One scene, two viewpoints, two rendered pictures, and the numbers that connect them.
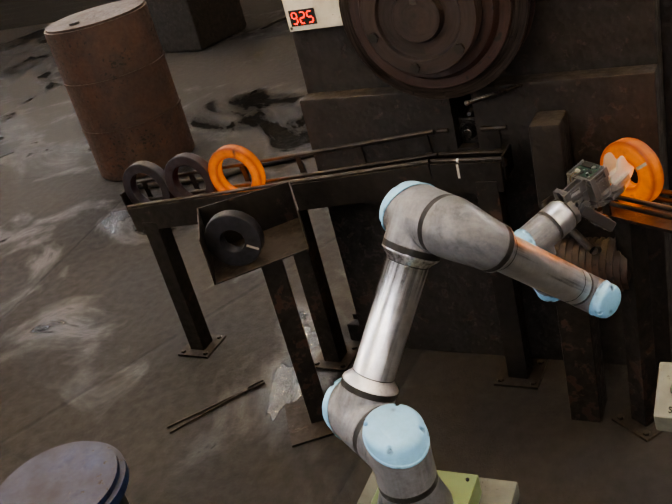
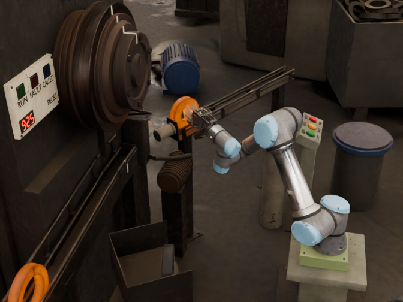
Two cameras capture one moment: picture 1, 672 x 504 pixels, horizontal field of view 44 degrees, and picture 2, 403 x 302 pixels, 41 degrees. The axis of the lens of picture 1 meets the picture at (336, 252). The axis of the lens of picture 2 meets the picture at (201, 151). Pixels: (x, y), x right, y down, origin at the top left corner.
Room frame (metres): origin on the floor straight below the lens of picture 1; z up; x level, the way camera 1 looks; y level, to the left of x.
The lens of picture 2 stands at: (2.25, 1.50, 1.89)
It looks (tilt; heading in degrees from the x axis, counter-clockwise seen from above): 31 degrees down; 252
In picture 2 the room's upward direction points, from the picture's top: straight up
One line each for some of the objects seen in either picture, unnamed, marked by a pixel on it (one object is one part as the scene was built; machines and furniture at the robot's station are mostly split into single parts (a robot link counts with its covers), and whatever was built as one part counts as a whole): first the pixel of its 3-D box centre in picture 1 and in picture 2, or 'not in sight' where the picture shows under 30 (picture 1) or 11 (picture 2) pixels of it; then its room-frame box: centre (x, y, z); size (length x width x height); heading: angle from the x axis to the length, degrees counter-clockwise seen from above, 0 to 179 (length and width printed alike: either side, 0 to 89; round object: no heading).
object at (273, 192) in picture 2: not in sight; (273, 183); (1.18, -0.62, 0.26); 0.12 x 0.12 x 0.52
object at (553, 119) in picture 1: (553, 160); (135, 138); (1.90, -0.59, 0.68); 0.11 x 0.08 x 0.24; 148
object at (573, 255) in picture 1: (596, 330); (176, 205); (1.72, -0.59, 0.27); 0.22 x 0.13 x 0.53; 58
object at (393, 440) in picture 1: (397, 447); (332, 213); (1.21, -0.02, 0.52); 0.13 x 0.12 x 0.14; 25
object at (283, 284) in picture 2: not in sight; (322, 281); (1.20, -0.02, 0.13); 0.40 x 0.40 x 0.26; 60
